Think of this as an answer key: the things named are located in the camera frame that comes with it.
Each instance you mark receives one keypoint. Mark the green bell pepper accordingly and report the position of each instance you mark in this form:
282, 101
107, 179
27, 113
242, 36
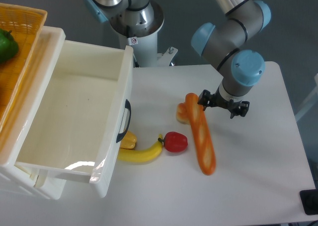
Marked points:
8, 46

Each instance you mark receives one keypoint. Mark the yellow bell pepper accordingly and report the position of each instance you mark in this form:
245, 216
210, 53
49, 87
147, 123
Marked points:
129, 141

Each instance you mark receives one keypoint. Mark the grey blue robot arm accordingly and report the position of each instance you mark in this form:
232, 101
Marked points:
221, 47

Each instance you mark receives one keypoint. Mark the white frame at right edge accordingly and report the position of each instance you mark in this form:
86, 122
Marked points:
308, 102

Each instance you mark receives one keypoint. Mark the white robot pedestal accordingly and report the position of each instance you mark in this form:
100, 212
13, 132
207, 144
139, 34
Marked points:
139, 29

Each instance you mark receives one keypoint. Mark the long orange baguette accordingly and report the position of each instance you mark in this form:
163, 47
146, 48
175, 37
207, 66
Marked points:
201, 134

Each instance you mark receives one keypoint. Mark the orange woven basket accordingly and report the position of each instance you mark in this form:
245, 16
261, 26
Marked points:
20, 27

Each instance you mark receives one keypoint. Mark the dark blue drawer handle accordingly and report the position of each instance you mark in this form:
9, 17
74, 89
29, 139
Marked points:
126, 119

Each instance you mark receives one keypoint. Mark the white drawer cabinet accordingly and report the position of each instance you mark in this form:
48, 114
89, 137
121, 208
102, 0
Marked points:
15, 178

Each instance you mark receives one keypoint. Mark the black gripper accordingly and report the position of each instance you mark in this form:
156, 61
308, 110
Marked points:
224, 100

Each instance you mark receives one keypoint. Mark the black device at table edge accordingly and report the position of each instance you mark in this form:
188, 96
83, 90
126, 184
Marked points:
309, 199

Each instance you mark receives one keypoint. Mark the white plastic drawer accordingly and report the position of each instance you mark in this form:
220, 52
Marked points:
73, 134

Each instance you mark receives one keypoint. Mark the yellow banana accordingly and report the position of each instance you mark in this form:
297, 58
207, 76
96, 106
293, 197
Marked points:
141, 156

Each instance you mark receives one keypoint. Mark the small round bread roll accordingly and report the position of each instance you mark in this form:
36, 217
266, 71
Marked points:
181, 114

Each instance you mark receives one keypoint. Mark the red bell pepper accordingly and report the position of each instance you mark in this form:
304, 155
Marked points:
174, 142

